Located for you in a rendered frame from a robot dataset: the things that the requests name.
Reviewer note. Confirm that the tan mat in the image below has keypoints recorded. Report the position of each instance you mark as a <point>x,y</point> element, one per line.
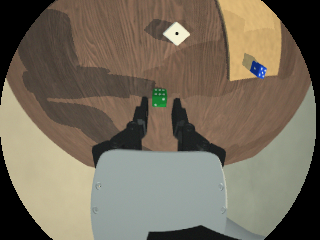
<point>253,33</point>

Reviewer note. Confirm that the blue die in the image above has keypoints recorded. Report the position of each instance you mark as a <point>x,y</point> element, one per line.
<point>258,70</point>

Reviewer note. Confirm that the green die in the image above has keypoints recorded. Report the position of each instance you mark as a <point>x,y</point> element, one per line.
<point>159,98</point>

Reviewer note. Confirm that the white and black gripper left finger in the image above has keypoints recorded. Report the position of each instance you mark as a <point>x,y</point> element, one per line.
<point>129,136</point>

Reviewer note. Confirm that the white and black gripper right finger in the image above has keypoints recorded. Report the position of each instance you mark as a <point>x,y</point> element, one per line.
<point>188,138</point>

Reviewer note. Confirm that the white die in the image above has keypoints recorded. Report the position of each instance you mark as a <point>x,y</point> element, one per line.
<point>176,33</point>

